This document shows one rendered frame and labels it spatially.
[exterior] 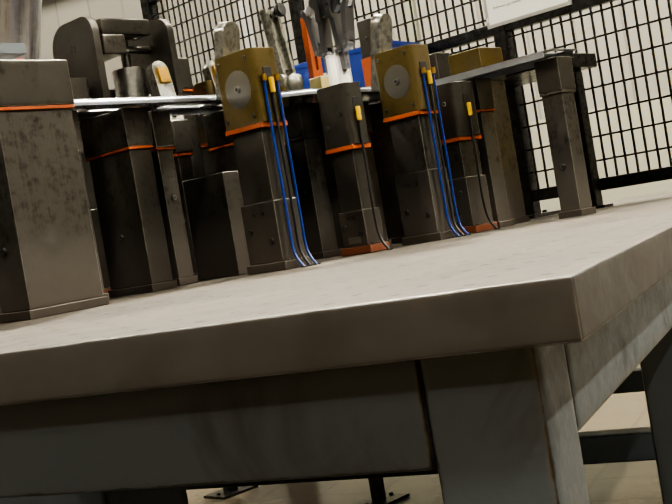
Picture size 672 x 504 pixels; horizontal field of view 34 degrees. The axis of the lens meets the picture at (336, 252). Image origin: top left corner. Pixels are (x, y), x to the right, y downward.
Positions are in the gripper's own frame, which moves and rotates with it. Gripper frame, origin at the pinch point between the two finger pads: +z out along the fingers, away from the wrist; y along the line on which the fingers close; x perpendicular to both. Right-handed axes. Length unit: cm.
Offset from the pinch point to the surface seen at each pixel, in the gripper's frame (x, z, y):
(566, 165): 13.4, 26.0, 38.4
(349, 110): -21.4, 10.9, 20.3
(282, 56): 0.2, -6.6, -14.6
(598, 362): -87, 44, 100
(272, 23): 0.0, -13.6, -15.6
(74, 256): -79, 28, 21
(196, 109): -33.6, 5.2, -4.3
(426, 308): -109, 37, 102
